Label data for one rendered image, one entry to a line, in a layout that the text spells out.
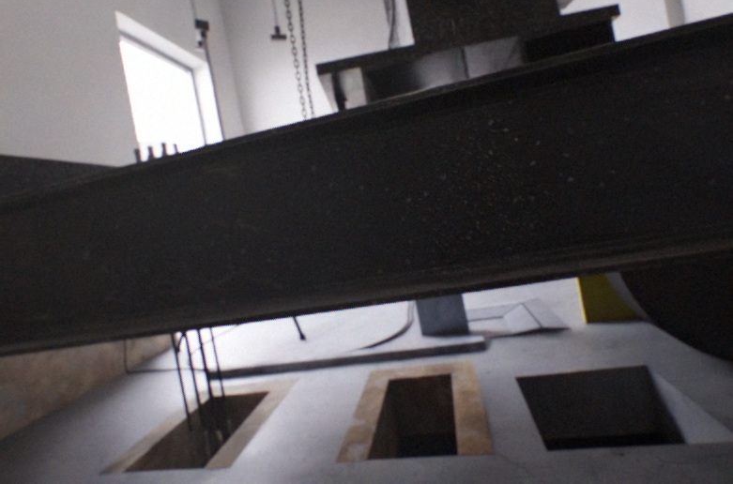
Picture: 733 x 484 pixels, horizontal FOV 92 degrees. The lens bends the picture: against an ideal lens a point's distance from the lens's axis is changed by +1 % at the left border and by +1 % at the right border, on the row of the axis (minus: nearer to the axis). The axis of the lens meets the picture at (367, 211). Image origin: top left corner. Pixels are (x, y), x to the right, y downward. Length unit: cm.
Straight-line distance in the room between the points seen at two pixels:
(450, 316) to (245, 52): 323
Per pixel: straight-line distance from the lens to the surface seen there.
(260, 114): 374
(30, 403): 194
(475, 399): 108
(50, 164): 87
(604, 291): 152
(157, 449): 135
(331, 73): 92
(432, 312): 151
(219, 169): 61
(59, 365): 199
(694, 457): 95
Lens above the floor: 53
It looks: level
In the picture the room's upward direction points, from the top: 11 degrees counter-clockwise
